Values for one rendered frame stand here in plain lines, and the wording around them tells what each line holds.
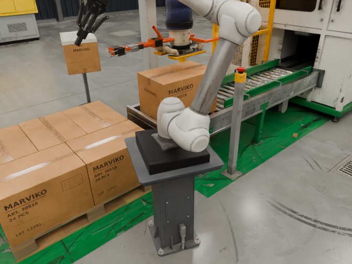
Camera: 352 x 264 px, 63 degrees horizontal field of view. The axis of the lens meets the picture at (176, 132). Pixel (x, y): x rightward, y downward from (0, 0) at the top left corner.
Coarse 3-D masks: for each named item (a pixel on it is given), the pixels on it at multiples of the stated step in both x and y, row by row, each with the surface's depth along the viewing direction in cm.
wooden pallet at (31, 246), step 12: (132, 192) 256; (144, 192) 255; (108, 204) 243; (120, 204) 243; (84, 216) 231; (96, 216) 229; (60, 228) 221; (72, 228) 221; (36, 240) 212; (48, 240) 212; (24, 252) 198; (36, 252) 205
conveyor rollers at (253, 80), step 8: (264, 72) 373; (272, 72) 373; (280, 72) 374; (288, 72) 375; (248, 80) 350; (256, 80) 351; (264, 80) 353; (272, 80) 346; (224, 88) 327; (232, 88) 327; (248, 88) 330; (224, 96) 305; (216, 104) 289; (216, 112) 279
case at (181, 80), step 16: (176, 64) 272; (192, 64) 271; (144, 80) 247; (160, 80) 235; (176, 80) 234; (192, 80) 243; (144, 96) 256; (160, 96) 234; (176, 96) 239; (192, 96) 250; (144, 112) 266; (208, 112) 271
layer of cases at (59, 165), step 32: (32, 128) 252; (64, 128) 251; (96, 128) 250; (128, 128) 249; (0, 160) 210; (32, 160) 210; (64, 160) 209; (96, 160) 209; (128, 160) 229; (0, 192) 180; (32, 192) 186; (64, 192) 202; (96, 192) 220; (32, 224) 195
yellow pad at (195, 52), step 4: (192, 48) 242; (180, 52) 234; (184, 52) 239; (188, 52) 239; (192, 52) 239; (196, 52) 240; (200, 52) 243; (204, 52) 246; (168, 56) 233; (172, 56) 232; (176, 56) 230; (180, 56) 231; (184, 56) 233; (188, 56) 235
